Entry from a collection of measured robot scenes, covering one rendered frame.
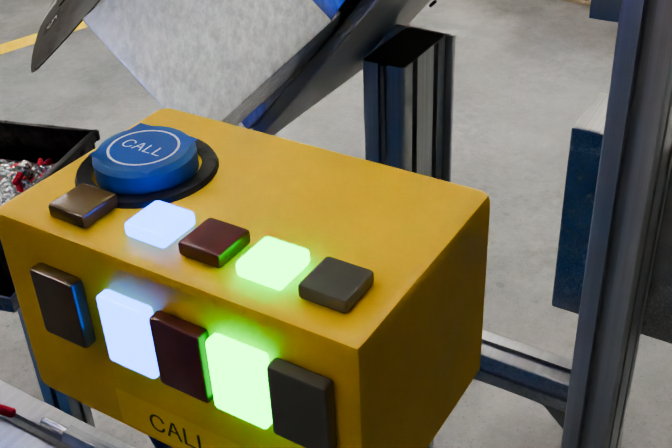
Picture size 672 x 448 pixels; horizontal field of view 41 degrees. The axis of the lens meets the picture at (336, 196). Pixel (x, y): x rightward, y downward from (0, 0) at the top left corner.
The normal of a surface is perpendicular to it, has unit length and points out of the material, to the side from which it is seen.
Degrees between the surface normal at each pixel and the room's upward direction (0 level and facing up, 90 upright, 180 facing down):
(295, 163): 0
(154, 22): 55
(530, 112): 0
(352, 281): 0
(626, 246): 90
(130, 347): 90
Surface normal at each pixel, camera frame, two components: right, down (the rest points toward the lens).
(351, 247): -0.04, -0.85
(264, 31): 0.04, -0.05
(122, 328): -0.52, 0.47
